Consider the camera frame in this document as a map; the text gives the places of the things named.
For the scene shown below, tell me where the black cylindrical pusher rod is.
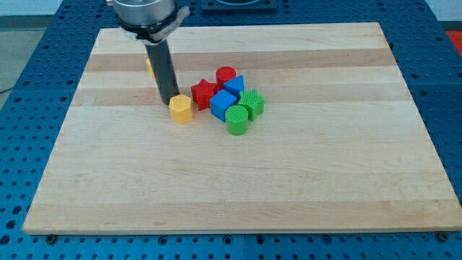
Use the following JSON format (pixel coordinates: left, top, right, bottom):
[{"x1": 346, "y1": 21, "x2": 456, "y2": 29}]
[{"x1": 145, "y1": 40, "x2": 180, "y2": 105}]

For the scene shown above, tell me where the yellow heart block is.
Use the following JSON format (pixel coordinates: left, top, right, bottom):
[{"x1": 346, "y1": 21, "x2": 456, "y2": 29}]
[{"x1": 146, "y1": 58, "x2": 155, "y2": 79}]

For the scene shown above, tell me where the red star block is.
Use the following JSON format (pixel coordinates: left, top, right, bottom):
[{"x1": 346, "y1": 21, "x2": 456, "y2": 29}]
[{"x1": 191, "y1": 79, "x2": 217, "y2": 111}]

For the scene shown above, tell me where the yellow hexagon block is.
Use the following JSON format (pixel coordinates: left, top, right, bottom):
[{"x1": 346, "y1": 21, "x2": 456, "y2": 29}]
[{"x1": 169, "y1": 94, "x2": 193, "y2": 124}]

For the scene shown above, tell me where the black mounting plate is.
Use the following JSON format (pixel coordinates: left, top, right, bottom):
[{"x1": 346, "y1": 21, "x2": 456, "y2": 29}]
[{"x1": 200, "y1": 0, "x2": 278, "y2": 11}]

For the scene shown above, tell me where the red cylinder block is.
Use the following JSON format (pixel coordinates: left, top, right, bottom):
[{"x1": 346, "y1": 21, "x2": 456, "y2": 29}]
[{"x1": 215, "y1": 66, "x2": 237, "y2": 91}]

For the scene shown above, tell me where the blue cube block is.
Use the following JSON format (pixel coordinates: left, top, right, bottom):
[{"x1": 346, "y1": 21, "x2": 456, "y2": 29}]
[{"x1": 209, "y1": 90, "x2": 237, "y2": 122}]

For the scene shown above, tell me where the blue triangle block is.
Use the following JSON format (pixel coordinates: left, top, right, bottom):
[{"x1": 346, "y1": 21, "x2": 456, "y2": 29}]
[{"x1": 224, "y1": 75, "x2": 245, "y2": 99}]

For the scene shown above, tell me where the green cylinder block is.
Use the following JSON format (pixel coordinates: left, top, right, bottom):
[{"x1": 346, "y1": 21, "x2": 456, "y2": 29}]
[{"x1": 225, "y1": 105, "x2": 248, "y2": 136}]

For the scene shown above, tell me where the green star block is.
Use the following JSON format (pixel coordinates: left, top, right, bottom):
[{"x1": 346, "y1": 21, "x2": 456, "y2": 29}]
[{"x1": 237, "y1": 90, "x2": 265, "y2": 121}]

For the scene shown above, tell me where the light wooden board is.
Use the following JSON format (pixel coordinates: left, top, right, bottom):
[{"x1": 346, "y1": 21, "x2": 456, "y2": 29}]
[{"x1": 23, "y1": 22, "x2": 461, "y2": 235}]

